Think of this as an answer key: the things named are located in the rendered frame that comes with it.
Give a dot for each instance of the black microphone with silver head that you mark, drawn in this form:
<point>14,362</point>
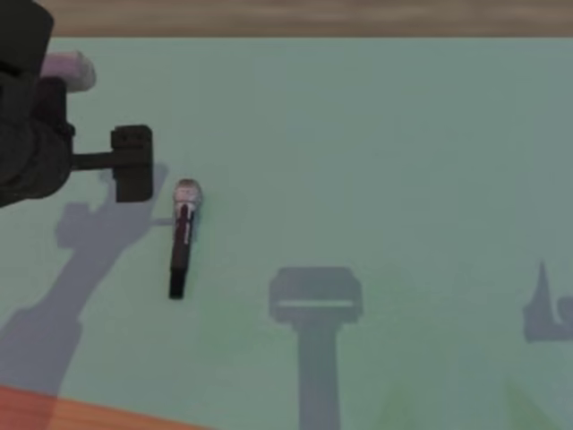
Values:
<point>182,237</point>

